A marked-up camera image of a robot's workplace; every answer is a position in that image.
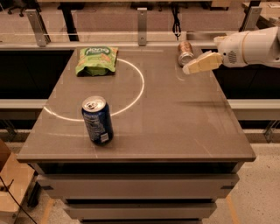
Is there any middle metal bracket post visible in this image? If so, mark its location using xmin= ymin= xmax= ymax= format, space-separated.
xmin=137 ymin=8 xmax=147 ymax=46

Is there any office chair base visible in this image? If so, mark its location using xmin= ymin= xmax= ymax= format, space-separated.
xmin=7 ymin=0 xmax=42 ymax=18

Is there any black table leg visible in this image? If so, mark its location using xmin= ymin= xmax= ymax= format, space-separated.
xmin=60 ymin=3 xmax=79 ymax=41

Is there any orange soda can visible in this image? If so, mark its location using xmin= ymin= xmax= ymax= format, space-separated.
xmin=178 ymin=41 xmax=194 ymax=67

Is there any left metal bracket post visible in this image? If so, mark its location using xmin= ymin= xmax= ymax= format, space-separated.
xmin=25 ymin=9 xmax=51 ymax=47

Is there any black hanging cable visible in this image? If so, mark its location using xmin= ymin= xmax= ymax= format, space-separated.
xmin=171 ymin=3 xmax=182 ymax=41

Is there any black floor cable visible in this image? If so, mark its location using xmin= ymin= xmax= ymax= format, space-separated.
xmin=0 ymin=176 xmax=39 ymax=224

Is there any right metal bracket post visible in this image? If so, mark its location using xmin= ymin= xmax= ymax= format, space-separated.
xmin=240 ymin=6 xmax=262 ymax=32

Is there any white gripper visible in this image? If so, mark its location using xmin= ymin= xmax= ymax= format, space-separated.
xmin=183 ymin=31 xmax=249 ymax=74

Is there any green rice chip bag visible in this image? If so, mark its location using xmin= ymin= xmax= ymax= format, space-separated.
xmin=75 ymin=45 xmax=118 ymax=76

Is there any cardboard box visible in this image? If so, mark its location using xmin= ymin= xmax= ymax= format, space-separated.
xmin=0 ymin=140 xmax=34 ymax=224

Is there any metal bracket post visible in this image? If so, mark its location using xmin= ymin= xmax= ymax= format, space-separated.
xmin=25 ymin=9 xmax=51 ymax=47
xmin=137 ymin=8 xmax=147 ymax=46
xmin=240 ymin=6 xmax=262 ymax=32

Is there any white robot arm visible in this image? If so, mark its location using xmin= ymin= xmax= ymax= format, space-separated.
xmin=183 ymin=26 xmax=280 ymax=74

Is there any grey drawer cabinet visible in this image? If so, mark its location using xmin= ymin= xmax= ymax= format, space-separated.
xmin=29 ymin=161 xmax=244 ymax=224

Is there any blue soda can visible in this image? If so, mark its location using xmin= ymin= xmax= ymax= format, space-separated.
xmin=81 ymin=96 xmax=114 ymax=145

